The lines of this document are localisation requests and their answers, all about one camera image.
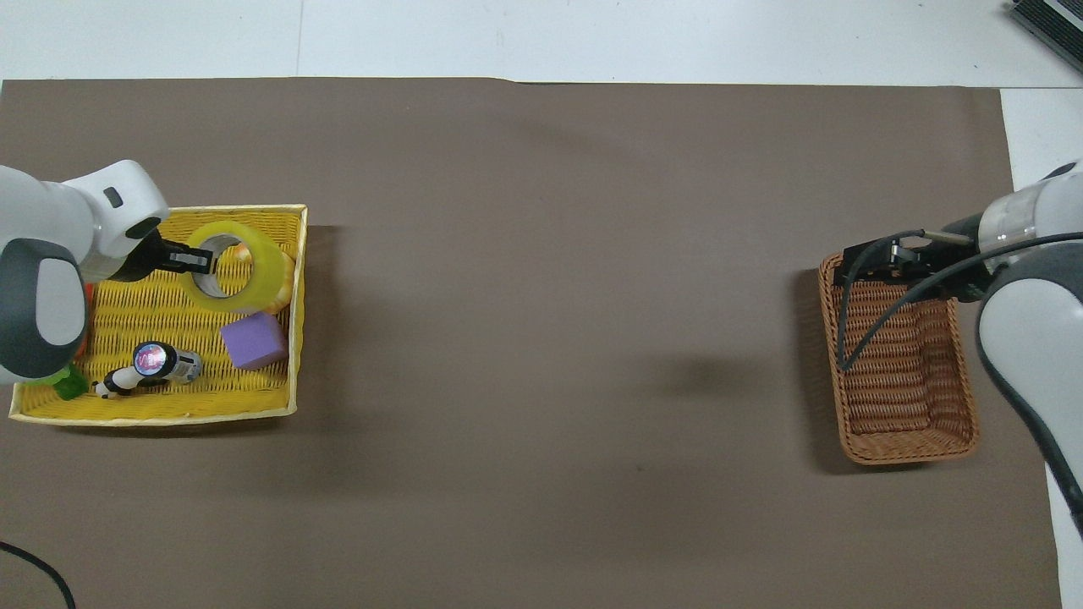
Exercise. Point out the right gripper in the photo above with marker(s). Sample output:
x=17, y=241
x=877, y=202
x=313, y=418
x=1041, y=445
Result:
x=960, y=230

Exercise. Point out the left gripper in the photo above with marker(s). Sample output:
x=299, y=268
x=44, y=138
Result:
x=140, y=260

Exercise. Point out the yellow tape roll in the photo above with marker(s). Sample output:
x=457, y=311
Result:
x=261, y=271

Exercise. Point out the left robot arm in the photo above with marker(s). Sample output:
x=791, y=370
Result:
x=46, y=222

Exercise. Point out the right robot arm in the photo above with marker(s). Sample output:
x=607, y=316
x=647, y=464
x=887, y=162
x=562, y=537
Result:
x=1036, y=338

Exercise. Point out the yellow woven basket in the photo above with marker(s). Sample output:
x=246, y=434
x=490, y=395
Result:
x=169, y=330

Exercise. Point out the brown wicker basket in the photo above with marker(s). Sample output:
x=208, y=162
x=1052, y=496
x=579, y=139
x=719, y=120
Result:
x=909, y=397

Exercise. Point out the orange and white toy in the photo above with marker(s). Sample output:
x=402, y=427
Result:
x=288, y=275

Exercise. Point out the purple foam cube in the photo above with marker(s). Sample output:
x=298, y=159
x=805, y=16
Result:
x=254, y=341

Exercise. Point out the black and white cow toy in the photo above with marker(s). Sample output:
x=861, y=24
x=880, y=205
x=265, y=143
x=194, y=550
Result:
x=118, y=383

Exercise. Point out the green toy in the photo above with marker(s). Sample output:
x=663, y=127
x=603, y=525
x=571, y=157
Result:
x=66, y=383

